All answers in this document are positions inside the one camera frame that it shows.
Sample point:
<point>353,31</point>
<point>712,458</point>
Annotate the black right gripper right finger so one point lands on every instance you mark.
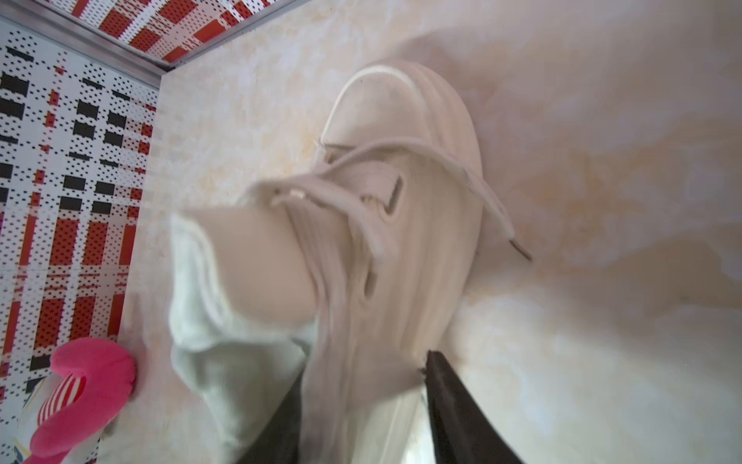
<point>461,433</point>

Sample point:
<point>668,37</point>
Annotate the white sneaker one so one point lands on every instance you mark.
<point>346,275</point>

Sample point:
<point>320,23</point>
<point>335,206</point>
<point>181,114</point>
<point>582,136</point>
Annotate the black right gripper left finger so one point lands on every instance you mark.
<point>278,442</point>

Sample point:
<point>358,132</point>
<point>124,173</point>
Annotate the pink striped plush doll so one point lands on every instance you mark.
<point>90,382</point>

